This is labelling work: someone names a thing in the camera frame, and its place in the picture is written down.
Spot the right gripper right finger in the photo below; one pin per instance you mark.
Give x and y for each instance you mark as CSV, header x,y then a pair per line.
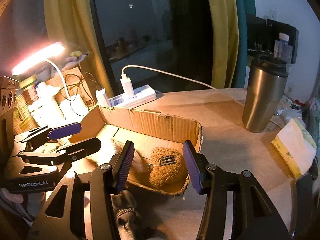
x,y
254,214

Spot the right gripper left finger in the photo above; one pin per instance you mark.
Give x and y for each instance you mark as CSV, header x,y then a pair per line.
x,y
62,216

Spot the brown fuzzy pouch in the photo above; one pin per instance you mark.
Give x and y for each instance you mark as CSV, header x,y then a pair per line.
x,y
167,167

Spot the grey dotted socks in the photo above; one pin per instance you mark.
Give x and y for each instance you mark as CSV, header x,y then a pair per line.
x,y
127,218

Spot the white woven basket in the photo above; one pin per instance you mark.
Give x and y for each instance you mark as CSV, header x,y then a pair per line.
x,y
23,121

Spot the brown cardboard box with plush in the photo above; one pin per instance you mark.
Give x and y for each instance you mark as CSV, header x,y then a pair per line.
x,y
86,90

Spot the cardboard tray box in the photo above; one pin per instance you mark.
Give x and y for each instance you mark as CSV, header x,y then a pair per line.
x,y
147,130

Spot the white power strip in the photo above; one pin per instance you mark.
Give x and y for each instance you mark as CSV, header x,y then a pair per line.
x,y
142,95

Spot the steel travel tumbler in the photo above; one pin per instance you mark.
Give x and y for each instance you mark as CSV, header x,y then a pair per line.
x,y
266,84

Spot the yellow curtain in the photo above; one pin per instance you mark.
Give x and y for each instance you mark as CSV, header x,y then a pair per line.
x,y
173,45

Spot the clear water bottle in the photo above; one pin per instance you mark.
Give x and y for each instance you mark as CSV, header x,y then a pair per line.
x,y
282,49

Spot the black monitor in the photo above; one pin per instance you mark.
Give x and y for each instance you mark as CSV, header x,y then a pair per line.
x,y
262,33

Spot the teal curtain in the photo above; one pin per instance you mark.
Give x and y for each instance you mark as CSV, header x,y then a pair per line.
x,y
243,7

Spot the white charger with black cable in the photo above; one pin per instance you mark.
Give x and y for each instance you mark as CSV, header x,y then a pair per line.
x,y
100,92

